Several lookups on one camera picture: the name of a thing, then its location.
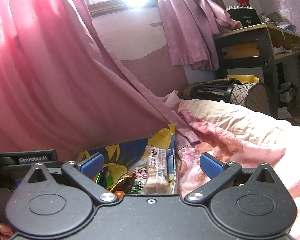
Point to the small orange tangerine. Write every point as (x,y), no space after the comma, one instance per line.
(119,194)

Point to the small purple curtain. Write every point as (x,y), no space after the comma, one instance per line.
(190,27)

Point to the colourful cardboard tray box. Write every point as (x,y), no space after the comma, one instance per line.
(119,158)

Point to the black box with number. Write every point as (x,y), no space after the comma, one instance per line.
(246,15)

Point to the green sausage stick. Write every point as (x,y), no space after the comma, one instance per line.
(104,179)

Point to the white green seaweed snack pouch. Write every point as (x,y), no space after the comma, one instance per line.
(140,176)

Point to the black wooden desk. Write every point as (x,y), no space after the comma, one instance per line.
(262,46)

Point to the pink floral bedsheet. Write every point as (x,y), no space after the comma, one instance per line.
(235,133)

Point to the clear nut bar pack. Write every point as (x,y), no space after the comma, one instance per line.
(156,180)

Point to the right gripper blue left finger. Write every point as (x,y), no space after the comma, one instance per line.
(81,177)

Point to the person's left hand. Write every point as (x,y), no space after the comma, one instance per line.
(6,231)

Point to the yellow item behind handbag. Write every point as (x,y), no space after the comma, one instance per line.
(244,78)

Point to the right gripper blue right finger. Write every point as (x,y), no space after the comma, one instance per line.
(222,175)

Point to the gold foil wrapper snack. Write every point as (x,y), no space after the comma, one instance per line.
(123,184)

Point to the large pink curtain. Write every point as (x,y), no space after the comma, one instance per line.
(61,89)

